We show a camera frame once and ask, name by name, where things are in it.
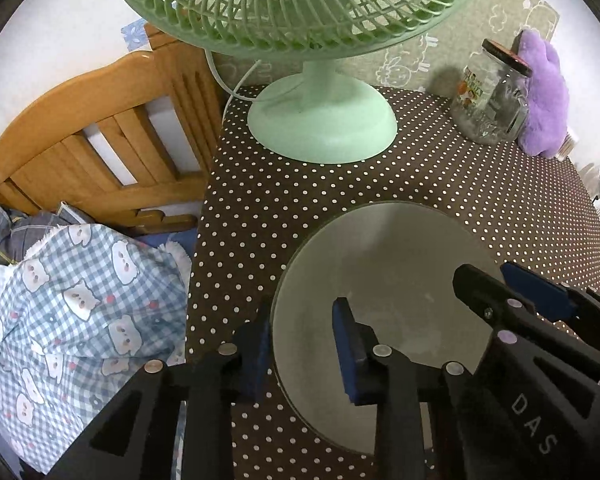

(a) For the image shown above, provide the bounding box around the purple plush toy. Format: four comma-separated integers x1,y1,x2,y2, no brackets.
515,29,571,157

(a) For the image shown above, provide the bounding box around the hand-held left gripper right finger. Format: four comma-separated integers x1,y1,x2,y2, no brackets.
331,297,481,480

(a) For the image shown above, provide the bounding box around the blue checked bear blanket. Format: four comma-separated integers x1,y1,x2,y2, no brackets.
0,222,191,476

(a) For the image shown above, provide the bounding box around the grey plaid cloth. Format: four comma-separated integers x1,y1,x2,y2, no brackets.
0,200,96,266

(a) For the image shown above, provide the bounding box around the wooden headboard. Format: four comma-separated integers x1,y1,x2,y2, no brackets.
0,25,226,236

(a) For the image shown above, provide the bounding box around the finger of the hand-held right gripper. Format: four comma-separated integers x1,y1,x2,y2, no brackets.
453,263,600,396
500,261,600,361

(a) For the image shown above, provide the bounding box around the green desk fan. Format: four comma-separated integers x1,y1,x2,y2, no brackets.
104,0,493,165

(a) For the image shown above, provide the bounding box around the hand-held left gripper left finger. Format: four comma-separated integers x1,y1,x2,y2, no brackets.
45,302,275,480

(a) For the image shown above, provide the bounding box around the cotton swab container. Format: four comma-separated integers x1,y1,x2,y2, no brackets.
557,130,578,161

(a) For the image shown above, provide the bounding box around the brown polka dot tablecloth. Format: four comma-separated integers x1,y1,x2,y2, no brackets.
182,85,600,480

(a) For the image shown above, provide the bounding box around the white fan cable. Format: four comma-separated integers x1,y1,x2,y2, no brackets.
203,50,263,121

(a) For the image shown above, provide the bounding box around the glass jar with black lid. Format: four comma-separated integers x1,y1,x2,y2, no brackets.
451,38,535,145

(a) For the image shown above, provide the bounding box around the blue floral wall sticker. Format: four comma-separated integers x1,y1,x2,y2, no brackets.
121,18,151,52

